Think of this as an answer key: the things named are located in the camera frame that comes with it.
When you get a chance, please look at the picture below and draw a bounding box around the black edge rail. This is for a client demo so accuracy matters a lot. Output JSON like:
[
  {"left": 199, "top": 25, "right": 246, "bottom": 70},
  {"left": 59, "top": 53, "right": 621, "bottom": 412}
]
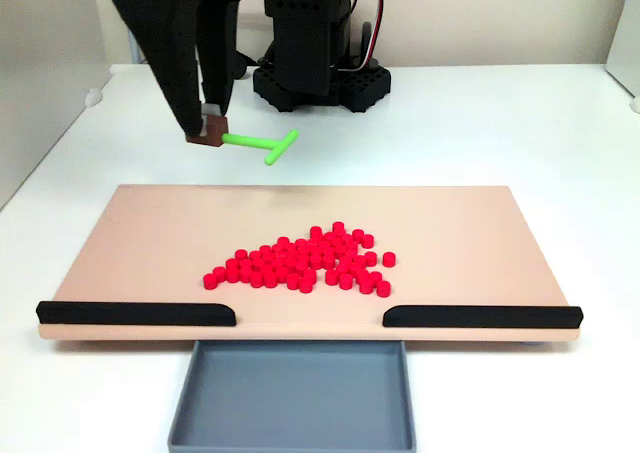
[
  {"left": 382, "top": 304, "right": 584, "bottom": 330},
  {"left": 35, "top": 300, "right": 237, "bottom": 328}
]

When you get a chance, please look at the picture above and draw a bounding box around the grey shallow container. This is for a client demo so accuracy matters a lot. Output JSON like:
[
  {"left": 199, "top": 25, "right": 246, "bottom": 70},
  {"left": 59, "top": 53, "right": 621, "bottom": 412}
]
[{"left": 167, "top": 339, "right": 418, "bottom": 453}]

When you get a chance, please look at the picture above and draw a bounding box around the green T pusher brown block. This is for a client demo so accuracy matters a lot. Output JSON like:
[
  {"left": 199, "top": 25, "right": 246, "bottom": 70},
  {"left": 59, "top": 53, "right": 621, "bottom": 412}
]
[{"left": 185, "top": 115, "right": 300, "bottom": 167}]

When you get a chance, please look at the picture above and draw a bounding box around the beige flat board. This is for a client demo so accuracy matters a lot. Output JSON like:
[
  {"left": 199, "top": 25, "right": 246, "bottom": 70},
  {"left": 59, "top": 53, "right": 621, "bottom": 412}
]
[{"left": 38, "top": 184, "right": 584, "bottom": 344}]

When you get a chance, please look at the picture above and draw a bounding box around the red white black servo cable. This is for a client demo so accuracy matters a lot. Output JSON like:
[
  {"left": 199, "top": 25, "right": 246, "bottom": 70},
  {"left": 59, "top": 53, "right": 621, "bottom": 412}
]
[{"left": 349, "top": 0, "right": 385, "bottom": 72}]

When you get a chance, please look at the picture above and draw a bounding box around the heap of red granules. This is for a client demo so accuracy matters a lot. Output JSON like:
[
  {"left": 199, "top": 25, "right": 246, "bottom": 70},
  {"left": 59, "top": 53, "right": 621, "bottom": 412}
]
[{"left": 202, "top": 221, "right": 397, "bottom": 298}]

